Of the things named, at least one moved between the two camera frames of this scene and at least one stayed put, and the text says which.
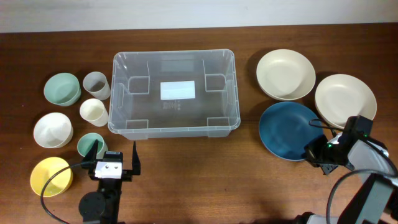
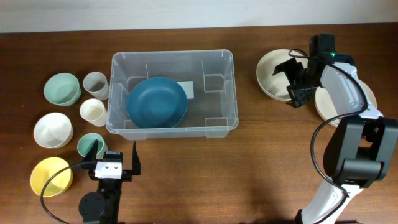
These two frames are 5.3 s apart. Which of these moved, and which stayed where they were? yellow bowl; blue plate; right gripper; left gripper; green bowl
Moved: right gripper; blue plate
Stayed: yellow bowl; left gripper; green bowl
